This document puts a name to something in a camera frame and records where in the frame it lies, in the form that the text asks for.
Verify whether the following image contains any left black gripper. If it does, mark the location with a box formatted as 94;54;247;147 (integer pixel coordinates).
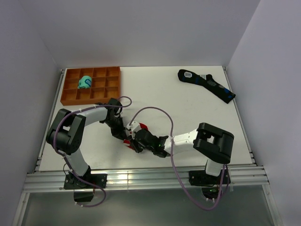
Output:
104;117;128;142

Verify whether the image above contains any red white striped sock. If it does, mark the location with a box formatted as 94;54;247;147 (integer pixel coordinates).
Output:
123;123;148;148

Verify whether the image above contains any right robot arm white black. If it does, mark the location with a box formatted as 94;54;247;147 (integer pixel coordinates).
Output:
126;121;234;184

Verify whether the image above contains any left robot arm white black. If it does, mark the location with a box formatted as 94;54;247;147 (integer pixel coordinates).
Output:
46;98;127;188

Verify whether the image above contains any orange compartment tray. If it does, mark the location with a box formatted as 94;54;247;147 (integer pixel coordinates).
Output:
61;66;121;105

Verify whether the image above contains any rolled teal sock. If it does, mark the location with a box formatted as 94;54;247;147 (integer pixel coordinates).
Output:
78;75;92;89

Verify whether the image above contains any black blue patterned sock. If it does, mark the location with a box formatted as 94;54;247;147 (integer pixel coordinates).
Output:
177;69;236;104

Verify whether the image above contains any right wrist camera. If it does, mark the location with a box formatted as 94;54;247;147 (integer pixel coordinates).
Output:
126;121;141;138

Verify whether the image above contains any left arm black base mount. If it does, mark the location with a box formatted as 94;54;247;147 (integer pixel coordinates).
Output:
63;173;107;206

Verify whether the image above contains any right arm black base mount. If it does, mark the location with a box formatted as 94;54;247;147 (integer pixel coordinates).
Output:
189;170;222;200

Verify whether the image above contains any aluminium table frame rail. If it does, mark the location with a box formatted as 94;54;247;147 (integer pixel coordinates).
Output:
22;67;270;191

